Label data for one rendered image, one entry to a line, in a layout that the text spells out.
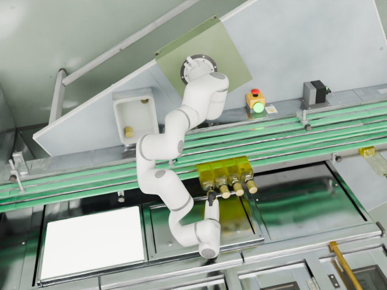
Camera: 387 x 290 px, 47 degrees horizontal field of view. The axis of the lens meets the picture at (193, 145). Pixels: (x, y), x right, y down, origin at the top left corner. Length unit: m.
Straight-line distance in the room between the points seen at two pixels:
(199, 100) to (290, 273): 0.75
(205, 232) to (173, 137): 0.37
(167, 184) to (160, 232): 0.53
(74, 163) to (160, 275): 0.66
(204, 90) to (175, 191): 0.35
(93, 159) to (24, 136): 0.82
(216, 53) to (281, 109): 0.44
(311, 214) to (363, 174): 0.72
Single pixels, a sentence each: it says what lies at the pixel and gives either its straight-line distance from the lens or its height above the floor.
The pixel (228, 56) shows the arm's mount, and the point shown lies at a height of 0.84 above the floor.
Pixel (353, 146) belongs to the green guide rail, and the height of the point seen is 0.95.
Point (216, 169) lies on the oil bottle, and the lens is 1.94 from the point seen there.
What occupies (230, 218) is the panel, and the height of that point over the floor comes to 1.17.
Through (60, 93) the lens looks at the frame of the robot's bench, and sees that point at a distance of 2.49.
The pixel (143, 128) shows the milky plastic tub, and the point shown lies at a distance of 2.06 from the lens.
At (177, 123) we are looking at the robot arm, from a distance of 1.42.
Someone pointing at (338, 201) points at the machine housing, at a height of 1.16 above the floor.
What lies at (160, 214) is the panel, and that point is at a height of 1.07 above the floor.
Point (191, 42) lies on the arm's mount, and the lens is 1.83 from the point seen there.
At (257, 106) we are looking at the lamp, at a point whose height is 0.85.
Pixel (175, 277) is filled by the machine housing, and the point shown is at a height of 1.40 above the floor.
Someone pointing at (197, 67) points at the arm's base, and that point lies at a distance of 1.82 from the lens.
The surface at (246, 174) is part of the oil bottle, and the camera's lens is 1.92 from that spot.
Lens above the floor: 2.52
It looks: 55 degrees down
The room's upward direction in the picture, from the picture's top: 163 degrees clockwise
